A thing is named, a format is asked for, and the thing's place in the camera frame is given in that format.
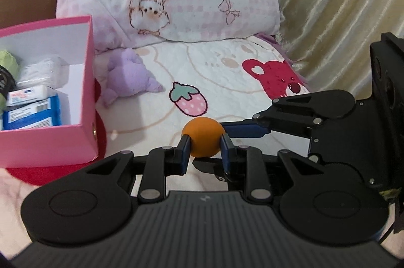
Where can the green yarn ball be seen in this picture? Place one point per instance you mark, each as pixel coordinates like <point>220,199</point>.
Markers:
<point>9,61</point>

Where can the clear plastic bag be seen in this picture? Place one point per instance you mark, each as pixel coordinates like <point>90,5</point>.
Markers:
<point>41,69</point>

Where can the printed bedsheet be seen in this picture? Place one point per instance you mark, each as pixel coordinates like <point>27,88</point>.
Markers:
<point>195,66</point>

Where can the red plush cloth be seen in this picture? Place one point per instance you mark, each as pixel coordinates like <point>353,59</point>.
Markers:
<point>47,173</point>

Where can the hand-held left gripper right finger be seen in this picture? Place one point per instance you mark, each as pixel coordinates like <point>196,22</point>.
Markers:
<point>225,149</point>

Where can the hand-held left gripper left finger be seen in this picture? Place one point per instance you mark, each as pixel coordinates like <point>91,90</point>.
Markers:
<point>185,149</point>

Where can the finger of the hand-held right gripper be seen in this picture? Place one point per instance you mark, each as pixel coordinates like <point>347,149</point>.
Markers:
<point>206,164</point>
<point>246,130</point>

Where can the orange ball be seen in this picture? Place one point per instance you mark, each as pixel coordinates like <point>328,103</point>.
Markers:
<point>202,135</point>

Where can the blue wet wipes packet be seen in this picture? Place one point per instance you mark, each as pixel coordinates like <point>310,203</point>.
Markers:
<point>53,111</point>

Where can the purple plush toy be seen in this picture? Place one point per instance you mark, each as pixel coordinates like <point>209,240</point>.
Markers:
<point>129,75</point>

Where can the small white tissue packet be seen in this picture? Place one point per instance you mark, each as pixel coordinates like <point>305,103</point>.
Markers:
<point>28,96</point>

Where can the pink cardboard box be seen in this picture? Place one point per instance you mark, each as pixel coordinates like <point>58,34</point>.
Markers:
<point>47,145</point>

